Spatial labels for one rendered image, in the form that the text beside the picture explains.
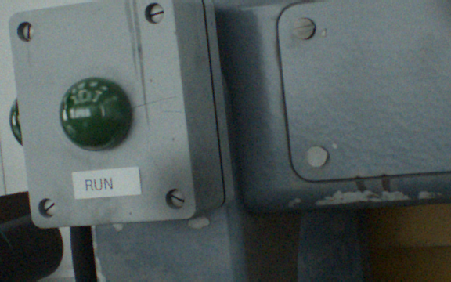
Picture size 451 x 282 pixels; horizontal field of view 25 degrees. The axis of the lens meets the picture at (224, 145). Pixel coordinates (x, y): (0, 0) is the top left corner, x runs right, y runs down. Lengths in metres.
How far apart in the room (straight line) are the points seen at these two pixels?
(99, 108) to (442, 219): 0.33
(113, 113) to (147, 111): 0.01
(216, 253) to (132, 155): 0.07
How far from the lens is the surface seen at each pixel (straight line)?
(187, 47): 0.40
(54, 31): 0.41
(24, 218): 0.77
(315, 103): 0.42
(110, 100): 0.39
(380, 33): 0.41
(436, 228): 0.66
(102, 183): 0.40
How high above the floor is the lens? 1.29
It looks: 3 degrees down
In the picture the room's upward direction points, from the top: 6 degrees counter-clockwise
